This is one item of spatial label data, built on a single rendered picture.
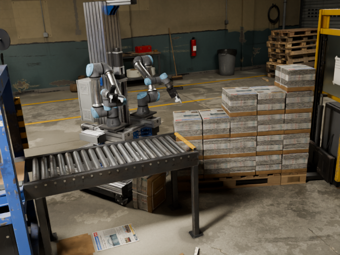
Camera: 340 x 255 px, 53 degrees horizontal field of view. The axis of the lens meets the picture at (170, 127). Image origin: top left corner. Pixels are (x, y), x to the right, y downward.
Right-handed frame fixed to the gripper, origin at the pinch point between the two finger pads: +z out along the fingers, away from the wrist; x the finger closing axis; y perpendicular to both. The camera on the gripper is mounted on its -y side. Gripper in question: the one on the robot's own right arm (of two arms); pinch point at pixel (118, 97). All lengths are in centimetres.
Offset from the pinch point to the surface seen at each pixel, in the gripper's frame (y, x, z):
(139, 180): 87, -32, -14
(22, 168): 55, 77, -2
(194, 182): 65, -50, 50
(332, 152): 64, -255, 37
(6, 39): -40, 80, -36
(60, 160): 51, 48, 0
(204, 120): 29, -101, -12
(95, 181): 56, 31, 37
